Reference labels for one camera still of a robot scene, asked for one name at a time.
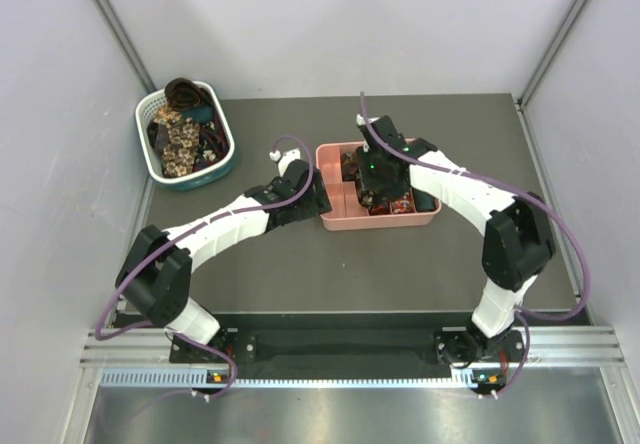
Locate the rolled maroon patterned tie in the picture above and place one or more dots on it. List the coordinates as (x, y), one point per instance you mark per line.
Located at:
(349, 166)

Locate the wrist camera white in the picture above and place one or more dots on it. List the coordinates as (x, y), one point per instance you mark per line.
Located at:
(283, 159)
(368, 131)

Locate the black gold floral tie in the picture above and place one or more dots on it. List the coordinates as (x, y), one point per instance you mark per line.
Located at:
(368, 199)

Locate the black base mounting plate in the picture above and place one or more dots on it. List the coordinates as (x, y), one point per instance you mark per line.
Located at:
(415, 338)

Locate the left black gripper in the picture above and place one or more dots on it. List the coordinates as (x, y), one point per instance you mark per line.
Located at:
(318, 202)

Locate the rolled red multicolour tie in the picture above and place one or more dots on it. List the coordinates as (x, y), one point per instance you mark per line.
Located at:
(403, 205)

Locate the brown patterned tie in basket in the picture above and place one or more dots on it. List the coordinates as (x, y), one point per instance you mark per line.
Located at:
(183, 94)

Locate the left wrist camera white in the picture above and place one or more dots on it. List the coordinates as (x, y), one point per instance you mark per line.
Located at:
(283, 159)

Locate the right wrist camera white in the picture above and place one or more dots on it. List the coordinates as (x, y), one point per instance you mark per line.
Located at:
(368, 131)

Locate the aluminium frame rail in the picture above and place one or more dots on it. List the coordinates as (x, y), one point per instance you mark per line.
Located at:
(147, 359)

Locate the teal white laundry basket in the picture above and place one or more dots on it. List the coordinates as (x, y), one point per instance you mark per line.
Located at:
(217, 147)

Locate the dark grey table mat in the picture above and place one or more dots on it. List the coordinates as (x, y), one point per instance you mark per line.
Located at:
(303, 267)

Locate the rolled orange navy striped tie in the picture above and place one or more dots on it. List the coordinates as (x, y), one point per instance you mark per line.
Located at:
(379, 209)

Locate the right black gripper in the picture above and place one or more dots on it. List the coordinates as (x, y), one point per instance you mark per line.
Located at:
(367, 182)

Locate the pink divided organizer box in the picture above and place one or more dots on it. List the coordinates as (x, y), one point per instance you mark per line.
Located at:
(347, 214)

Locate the rolled dark teal tie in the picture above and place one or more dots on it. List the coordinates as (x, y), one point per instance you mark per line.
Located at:
(424, 202)

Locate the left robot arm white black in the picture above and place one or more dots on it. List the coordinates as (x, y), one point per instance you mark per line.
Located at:
(158, 269)

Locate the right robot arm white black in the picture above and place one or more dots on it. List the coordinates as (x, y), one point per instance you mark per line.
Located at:
(516, 232)

